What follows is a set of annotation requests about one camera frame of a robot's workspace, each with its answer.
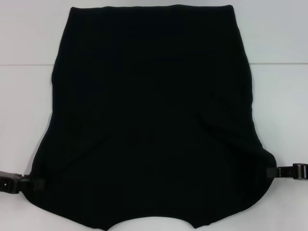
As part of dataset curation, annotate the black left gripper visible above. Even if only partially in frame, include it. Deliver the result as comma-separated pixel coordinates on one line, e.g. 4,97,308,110
0,170,47,194

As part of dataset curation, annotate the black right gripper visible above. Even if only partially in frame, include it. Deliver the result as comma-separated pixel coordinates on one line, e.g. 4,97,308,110
266,163,308,180

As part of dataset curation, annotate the black shirt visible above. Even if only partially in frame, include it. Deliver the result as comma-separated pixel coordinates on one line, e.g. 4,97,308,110
31,4,278,231

